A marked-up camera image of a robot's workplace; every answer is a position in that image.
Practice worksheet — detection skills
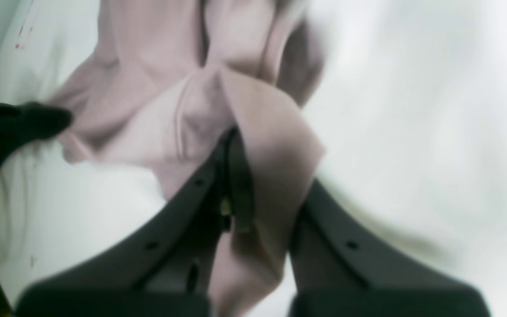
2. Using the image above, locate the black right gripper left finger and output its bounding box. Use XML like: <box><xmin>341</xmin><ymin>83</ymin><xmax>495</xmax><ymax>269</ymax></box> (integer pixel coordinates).
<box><xmin>14</xmin><ymin>128</ymin><xmax>254</xmax><ymax>317</ymax></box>

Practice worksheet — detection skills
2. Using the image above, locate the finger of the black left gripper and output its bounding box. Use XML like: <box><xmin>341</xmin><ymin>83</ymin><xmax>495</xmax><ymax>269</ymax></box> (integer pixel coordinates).
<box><xmin>0</xmin><ymin>102</ymin><xmax>73</xmax><ymax>169</ymax></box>

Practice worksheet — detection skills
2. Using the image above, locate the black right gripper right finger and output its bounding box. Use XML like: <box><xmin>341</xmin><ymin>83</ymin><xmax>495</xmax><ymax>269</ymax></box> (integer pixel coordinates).
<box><xmin>288</xmin><ymin>181</ymin><xmax>490</xmax><ymax>317</ymax></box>

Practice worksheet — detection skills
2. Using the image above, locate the mauve T-shirt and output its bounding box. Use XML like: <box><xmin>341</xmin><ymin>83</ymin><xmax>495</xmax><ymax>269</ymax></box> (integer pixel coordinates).
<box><xmin>47</xmin><ymin>0</ymin><xmax>324</xmax><ymax>317</ymax></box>

